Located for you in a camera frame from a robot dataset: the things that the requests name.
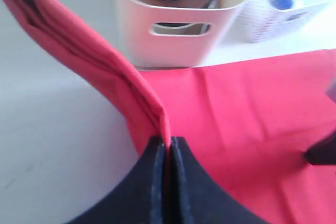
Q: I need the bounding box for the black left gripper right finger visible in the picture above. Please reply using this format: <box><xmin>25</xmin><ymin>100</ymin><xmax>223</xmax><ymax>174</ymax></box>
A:
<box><xmin>170</xmin><ymin>137</ymin><xmax>266</xmax><ymax>223</ymax></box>

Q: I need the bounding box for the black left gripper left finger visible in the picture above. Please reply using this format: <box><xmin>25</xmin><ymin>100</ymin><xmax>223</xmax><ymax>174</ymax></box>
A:
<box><xmin>69</xmin><ymin>136</ymin><xmax>166</xmax><ymax>224</ymax></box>

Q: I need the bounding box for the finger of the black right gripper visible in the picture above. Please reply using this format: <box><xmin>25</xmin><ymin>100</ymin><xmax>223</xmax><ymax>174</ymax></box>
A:
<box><xmin>304</xmin><ymin>131</ymin><xmax>336</xmax><ymax>165</ymax></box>

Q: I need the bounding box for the red table cloth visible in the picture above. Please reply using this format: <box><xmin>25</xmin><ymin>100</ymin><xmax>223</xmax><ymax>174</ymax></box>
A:
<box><xmin>3</xmin><ymin>0</ymin><xmax>335</xmax><ymax>223</ymax></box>

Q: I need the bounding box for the white perforated plastic basket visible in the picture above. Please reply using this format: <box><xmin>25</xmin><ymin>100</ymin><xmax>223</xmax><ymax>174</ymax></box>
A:
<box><xmin>239</xmin><ymin>0</ymin><xmax>335</xmax><ymax>42</ymax></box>

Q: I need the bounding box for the cream plastic bin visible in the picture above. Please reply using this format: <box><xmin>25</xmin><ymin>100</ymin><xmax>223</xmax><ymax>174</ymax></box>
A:
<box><xmin>115</xmin><ymin>0</ymin><xmax>247</xmax><ymax>68</ymax></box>

